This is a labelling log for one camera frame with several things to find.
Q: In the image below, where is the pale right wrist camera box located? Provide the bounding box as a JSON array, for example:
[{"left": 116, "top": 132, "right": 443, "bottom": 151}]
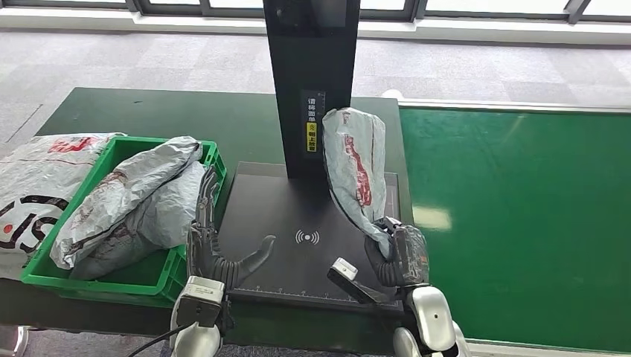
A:
[{"left": 327, "top": 257, "right": 395, "bottom": 306}]

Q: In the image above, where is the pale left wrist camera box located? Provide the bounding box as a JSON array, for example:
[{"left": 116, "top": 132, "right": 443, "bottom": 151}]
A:
[{"left": 176, "top": 275, "right": 227, "bottom": 329}]

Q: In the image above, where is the white window sill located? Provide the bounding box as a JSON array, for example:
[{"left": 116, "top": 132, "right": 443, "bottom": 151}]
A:
[{"left": 0, "top": 5, "right": 631, "bottom": 45}]

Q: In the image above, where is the dark window frame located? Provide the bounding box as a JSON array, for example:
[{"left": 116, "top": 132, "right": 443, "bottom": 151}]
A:
[{"left": 0, "top": 0, "right": 631, "bottom": 23}]

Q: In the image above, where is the silver conveyor frame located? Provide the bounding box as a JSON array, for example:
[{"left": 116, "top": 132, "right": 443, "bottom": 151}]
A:
[{"left": 397, "top": 97, "right": 631, "bottom": 357}]

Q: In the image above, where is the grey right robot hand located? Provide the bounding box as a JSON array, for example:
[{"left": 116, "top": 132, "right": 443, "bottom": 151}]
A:
[{"left": 363, "top": 216, "right": 431, "bottom": 289}]

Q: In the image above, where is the grey parcel bag red print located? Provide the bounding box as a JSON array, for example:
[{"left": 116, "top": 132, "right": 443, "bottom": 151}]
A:
[
  {"left": 68, "top": 161, "right": 208, "bottom": 282},
  {"left": 321, "top": 107, "right": 393, "bottom": 260},
  {"left": 49, "top": 136, "right": 204, "bottom": 271}
]

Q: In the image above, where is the dark green table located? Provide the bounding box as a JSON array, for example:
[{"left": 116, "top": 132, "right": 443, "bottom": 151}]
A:
[{"left": 0, "top": 87, "right": 430, "bottom": 356}]

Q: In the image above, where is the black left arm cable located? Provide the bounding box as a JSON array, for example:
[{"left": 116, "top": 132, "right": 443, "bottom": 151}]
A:
[{"left": 125, "top": 322, "right": 193, "bottom": 357}]

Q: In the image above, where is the large white printed bag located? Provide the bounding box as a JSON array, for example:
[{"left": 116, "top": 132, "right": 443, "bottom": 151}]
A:
[{"left": 0, "top": 132, "right": 126, "bottom": 281}]

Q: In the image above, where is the metal table foot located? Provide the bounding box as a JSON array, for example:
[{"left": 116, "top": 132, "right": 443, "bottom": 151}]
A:
[{"left": 0, "top": 325, "right": 30, "bottom": 357}]

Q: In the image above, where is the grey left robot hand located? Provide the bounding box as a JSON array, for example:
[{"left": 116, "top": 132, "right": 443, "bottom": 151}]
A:
[{"left": 186, "top": 165, "right": 277, "bottom": 292}]

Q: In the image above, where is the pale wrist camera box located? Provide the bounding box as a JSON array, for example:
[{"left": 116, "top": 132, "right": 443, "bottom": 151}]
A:
[
  {"left": 327, "top": 257, "right": 395, "bottom": 306},
  {"left": 176, "top": 275, "right": 227, "bottom": 329}
]

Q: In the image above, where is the green plastic crate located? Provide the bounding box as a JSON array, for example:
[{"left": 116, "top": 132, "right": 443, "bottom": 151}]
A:
[{"left": 20, "top": 136, "right": 228, "bottom": 309}]

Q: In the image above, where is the green conveyor belt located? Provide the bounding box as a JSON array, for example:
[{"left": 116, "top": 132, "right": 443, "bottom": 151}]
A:
[{"left": 398, "top": 106, "right": 631, "bottom": 353}]

